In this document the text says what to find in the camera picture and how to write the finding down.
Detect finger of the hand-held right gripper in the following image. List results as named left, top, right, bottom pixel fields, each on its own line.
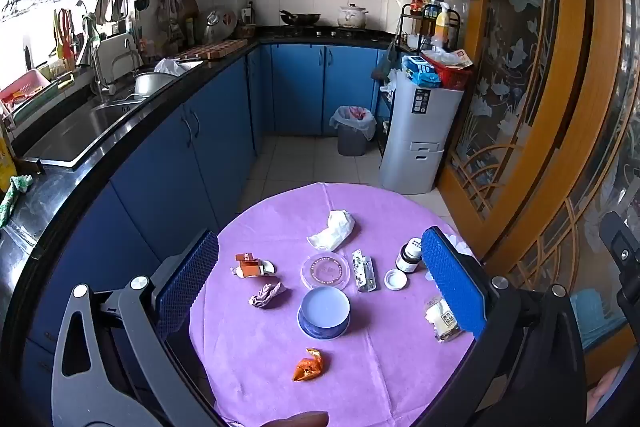
left=599, top=211, right=640, bottom=323

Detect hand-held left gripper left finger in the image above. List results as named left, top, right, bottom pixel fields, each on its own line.
left=51, top=229, right=221, bottom=427

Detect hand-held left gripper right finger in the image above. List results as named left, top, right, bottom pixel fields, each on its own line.
left=421, top=226, right=587, bottom=427

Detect white bottle cap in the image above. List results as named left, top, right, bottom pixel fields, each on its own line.
left=384, top=269, right=408, bottom=292

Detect clear round plastic lid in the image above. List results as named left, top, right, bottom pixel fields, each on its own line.
left=300, top=252, right=351, bottom=292

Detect blue bowl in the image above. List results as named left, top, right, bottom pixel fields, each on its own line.
left=297, top=286, right=352, bottom=339

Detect grey trash bin with liner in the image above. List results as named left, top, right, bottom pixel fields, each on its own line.
left=330, top=106, right=377, bottom=156

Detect pale snack packet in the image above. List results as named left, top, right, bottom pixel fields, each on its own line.
left=424, top=296, right=463, bottom=343

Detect dark medicine bottle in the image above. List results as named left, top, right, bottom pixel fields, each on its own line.
left=395, top=238, right=425, bottom=274

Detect small orange box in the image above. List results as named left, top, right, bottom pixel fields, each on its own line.
left=230, top=252, right=277, bottom=280

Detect grey-purple crumpled wrapper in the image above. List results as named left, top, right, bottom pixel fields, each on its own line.
left=249, top=282, right=287, bottom=309

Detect silver blister pack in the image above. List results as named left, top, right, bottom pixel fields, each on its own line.
left=351, top=249, right=377, bottom=294

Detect purple flower-print tablecloth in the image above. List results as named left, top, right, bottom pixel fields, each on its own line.
left=189, top=181, right=481, bottom=427

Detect white crumpled tissue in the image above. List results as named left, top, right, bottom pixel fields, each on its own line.
left=306, top=210, right=356, bottom=253

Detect blue kitchen base cabinets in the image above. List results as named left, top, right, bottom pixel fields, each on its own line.
left=0, top=27, right=396, bottom=427

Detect orange crumpled wrapper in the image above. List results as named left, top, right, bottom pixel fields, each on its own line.
left=292, top=347, right=326, bottom=382

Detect steel sink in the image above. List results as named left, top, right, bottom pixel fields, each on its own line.
left=22, top=99, right=146, bottom=168

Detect green cloth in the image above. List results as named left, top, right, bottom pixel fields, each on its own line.
left=0, top=174, right=33, bottom=228

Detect wooden glass sliding door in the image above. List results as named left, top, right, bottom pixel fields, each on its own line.
left=480, top=0, right=640, bottom=383
left=432, top=0, right=588, bottom=223

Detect metal pot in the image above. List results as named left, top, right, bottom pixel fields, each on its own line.
left=134, top=71, right=176, bottom=98

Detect red plastic basket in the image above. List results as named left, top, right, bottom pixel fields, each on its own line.
left=422, top=51, right=473, bottom=90

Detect white plastic bag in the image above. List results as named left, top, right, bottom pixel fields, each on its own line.
left=154, top=58, right=190, bottom=76

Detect blue packet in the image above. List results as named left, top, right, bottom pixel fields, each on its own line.
left=402, top=55, right=442, bottom=88

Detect striped wooden cutting board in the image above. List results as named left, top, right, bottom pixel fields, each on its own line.
left=177, top=38, right=248, bottom=60

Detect steel faucet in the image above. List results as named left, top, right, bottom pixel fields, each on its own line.
left=80, top=14, right=118, bottom=96

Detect pink plastic basket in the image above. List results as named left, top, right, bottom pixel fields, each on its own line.
left=0, top=69, right=51, bottom=105

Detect steel pot lid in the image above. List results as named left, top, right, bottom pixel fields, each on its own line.
left=202, top=9, right=237, bottom=45

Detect orange spray bottle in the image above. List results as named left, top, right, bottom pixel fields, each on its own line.
left=433, top=2, right=453, bottom=42

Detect black gas stove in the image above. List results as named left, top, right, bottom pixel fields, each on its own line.
left=272, top=24, right=396, bottom=42

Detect white clay pot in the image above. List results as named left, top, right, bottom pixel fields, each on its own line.
left=337, top=4, right=369, bottom=29

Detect black wok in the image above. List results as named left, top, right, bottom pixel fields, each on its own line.
left=279, top=9, right=323, bottom=26

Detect black wire rack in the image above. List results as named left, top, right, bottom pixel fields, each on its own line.
left=377, top=3, right=461, bottom=158

